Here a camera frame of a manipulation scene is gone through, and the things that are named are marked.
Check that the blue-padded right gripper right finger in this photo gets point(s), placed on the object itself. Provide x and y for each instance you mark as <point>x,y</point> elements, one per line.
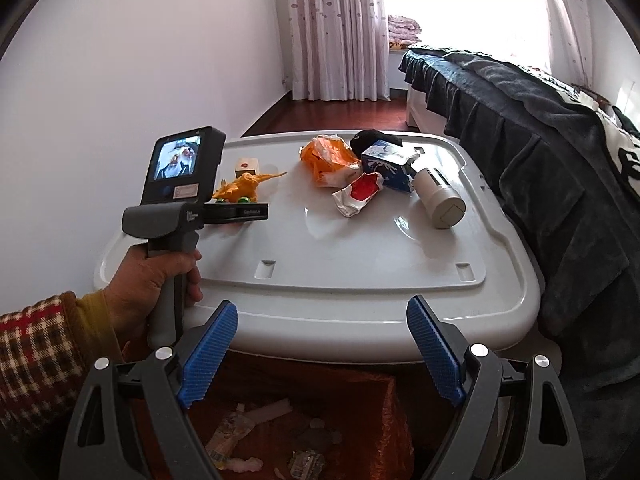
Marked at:
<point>512,421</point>

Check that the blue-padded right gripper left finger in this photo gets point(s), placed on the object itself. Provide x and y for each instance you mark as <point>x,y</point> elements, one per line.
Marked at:
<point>103,442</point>

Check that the small wooden block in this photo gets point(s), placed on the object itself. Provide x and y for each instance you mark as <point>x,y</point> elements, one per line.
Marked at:
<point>247,165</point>

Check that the orange plastic bag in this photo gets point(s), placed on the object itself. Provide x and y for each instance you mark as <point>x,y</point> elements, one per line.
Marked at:
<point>331,161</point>

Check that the blue white tissue box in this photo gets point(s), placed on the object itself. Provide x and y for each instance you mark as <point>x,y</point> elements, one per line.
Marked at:
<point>393,162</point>

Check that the plaid sleeve left forearm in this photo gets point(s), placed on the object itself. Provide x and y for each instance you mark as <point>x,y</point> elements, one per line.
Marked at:
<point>46,352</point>

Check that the person's left hand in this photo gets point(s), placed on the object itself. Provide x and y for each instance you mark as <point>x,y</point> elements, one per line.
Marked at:
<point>135,287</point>

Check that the orange toy dinosaur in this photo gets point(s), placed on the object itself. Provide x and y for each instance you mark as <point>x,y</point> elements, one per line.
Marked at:
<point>243,189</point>

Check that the red white crumpled wrapper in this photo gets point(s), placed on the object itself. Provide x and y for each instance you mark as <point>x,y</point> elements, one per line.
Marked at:
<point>351,199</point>

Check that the black sock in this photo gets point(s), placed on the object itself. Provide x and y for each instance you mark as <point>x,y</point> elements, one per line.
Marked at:
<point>363,139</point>

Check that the white plastic storage box lid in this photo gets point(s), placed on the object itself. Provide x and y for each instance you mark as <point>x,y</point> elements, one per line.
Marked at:
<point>312,285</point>

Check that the pink white left curtain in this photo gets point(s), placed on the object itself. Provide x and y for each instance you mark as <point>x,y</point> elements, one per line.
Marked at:
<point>339,50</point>

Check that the white cylindrical container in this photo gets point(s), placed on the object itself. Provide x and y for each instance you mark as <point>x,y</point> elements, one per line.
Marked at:
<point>443,205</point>

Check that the folded pink quilt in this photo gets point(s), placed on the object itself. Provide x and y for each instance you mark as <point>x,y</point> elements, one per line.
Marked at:
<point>402,32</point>

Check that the pink right curtain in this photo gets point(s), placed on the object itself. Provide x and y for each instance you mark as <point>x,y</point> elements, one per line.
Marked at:
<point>571,41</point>

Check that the white bed frame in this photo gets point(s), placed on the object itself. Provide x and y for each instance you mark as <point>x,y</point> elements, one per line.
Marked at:
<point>420,118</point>

